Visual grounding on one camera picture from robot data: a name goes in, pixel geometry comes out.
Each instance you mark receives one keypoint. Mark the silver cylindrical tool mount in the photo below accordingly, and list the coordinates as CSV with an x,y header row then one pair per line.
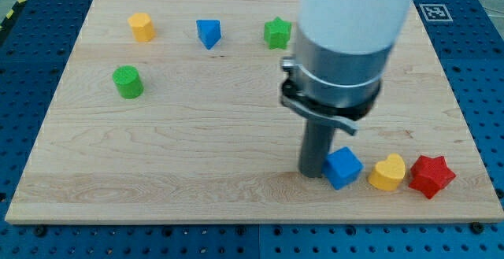
x,y
331,89

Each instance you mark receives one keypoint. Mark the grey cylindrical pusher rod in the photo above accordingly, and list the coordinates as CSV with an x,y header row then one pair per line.
x,y
316,142

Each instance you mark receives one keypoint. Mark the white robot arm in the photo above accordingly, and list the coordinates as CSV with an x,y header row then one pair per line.
x,y
353,26

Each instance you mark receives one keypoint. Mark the blue cube block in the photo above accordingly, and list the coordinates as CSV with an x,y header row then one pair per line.
x,y
342,168

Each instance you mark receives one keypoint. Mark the yellow heart block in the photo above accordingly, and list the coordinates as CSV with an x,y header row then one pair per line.
x,y
387,175

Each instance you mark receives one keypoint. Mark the green star block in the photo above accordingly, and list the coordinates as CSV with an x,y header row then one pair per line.
x,y
277,33

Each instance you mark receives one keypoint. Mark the red star block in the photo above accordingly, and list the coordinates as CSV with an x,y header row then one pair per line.
x,y
430,175

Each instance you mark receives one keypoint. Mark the white fiducial marker tag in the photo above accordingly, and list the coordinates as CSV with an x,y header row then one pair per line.
x,y
435,13

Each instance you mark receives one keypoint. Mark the blue triangle block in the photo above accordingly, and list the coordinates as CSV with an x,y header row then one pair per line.
x,y
209,32

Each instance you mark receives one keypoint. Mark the wooden board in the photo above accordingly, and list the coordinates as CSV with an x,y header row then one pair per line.
x,y
208,142

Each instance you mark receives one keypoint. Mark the green cylinder block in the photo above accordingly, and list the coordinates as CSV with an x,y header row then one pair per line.
x,y
128,82

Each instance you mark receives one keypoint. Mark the yellow hexagon block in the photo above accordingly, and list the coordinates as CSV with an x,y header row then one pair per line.
x,y
142,27

